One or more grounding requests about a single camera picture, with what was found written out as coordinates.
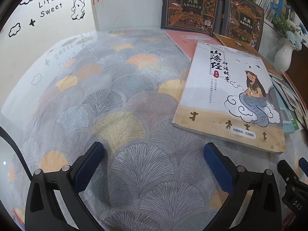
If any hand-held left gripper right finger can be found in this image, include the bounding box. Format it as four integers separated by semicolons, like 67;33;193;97
203;142;282;231

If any white book mermaid cover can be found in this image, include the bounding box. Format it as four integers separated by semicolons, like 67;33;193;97
172;42;287;154

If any brown book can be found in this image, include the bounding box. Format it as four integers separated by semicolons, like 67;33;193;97
213;32;283;77

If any black cable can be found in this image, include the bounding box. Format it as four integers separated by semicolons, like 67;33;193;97
0;125;32;181

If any dark ornate hardcover book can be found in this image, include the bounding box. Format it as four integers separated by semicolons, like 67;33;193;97
221;0;264;51

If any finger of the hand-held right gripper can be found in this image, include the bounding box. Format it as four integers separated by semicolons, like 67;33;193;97
277;160;301;188
299;157;308;174

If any pink book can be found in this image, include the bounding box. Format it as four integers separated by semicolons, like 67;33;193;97
165;30;218;62

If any pile of assorted books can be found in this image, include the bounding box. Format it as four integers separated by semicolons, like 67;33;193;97
262;53;308;135

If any bear on swing wall decal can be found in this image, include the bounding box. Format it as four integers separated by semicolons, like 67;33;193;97
70;0;87;21

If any white ribbed vase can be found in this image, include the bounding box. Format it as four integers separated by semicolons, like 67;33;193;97
274;38;302;73

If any row of colourful paperback books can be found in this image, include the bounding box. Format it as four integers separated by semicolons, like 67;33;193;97
221;0;289;22

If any dark ornate book white badge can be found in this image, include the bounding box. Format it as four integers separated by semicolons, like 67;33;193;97
161;0;221;35

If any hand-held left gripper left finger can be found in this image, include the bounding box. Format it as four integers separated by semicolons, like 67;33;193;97
25;141;106;231

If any black lettering wall decal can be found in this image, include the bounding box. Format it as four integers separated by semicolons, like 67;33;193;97
38;0;64;18

